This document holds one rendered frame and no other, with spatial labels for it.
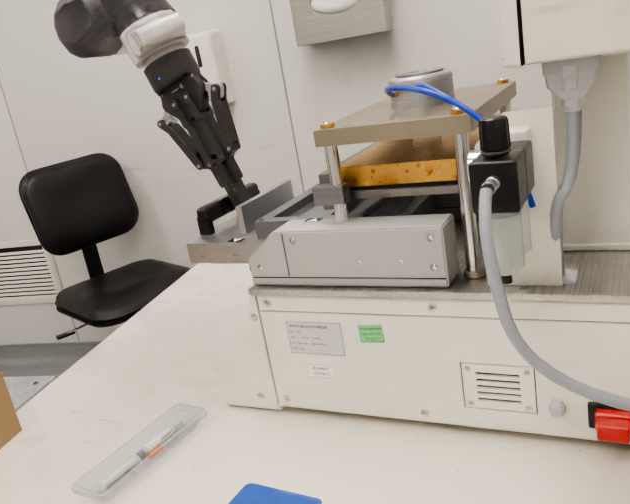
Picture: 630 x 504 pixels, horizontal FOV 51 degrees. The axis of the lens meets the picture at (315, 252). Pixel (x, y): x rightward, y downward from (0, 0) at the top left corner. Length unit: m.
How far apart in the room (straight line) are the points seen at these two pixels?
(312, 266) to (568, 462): 0.35
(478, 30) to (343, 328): 1.63
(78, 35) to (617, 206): 0.75
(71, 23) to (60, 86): 1.80
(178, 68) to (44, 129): 1.98
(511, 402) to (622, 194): 0.25
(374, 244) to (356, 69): 1.64
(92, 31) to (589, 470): 0.84
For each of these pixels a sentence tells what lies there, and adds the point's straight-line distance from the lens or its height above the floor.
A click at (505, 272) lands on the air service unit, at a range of 0.60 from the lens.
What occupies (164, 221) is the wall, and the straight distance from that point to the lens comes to 2.73.
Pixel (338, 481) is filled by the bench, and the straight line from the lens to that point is 0.75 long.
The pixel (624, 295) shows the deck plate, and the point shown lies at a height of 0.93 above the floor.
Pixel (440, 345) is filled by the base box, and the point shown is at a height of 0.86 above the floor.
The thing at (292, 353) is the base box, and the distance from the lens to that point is 0.83.
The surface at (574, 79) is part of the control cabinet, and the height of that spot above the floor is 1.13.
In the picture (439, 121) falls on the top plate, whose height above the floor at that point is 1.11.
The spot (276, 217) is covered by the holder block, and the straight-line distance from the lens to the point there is 0.87.
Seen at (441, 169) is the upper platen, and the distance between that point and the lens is 0.74.
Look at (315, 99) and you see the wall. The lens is 2.38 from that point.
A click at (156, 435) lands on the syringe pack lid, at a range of 0.88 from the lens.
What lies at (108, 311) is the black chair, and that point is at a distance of 2.30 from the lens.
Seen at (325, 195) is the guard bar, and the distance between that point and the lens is 0.76.
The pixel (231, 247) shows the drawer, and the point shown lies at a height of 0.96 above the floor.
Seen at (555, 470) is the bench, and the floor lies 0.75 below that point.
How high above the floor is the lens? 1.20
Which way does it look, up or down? 17 degrees down
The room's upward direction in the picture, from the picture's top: 10 degrees counter-clockwise
